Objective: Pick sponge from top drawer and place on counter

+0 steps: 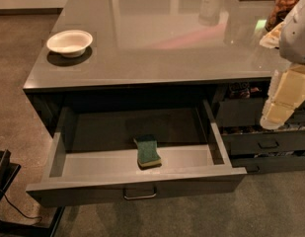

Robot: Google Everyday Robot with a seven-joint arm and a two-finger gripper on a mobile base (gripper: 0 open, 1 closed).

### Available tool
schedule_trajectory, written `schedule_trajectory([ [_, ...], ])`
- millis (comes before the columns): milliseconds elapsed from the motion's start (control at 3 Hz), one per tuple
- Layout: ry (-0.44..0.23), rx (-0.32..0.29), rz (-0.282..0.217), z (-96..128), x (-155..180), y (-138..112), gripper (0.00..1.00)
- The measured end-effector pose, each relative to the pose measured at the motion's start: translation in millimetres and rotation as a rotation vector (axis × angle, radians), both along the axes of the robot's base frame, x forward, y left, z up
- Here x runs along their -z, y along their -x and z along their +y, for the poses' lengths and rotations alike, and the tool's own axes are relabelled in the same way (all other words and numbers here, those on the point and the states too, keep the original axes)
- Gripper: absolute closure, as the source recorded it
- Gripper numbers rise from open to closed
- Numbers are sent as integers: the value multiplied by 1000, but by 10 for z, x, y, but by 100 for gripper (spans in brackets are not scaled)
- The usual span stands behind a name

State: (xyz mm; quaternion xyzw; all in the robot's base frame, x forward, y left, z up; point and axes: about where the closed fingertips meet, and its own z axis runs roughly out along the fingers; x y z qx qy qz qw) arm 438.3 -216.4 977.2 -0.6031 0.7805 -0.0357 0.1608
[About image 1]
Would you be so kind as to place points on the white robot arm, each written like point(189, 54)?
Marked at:
point(292, 38)

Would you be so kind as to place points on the metal drawer handle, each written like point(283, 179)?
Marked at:
point(137, 194)

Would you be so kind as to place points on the white paper bowl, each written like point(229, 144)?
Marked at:
point(72, 43)

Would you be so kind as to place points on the green and yellow sponge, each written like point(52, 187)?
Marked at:
point(147, 155)

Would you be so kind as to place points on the open grey top drawer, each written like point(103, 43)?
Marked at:
point(93, 157)

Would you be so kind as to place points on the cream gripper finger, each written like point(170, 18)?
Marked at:
point(286, 93)
point(271, 39)

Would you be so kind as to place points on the grey counter cabinet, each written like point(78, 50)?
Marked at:
point(159, 41)

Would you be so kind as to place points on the dark lower right drawer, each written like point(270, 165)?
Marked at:
point(272, 164)

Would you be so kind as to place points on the dark middle right drawer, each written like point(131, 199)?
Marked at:
point(264, 142)

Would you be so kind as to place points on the glass jar of snacks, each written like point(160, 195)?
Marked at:
point(278, 13)

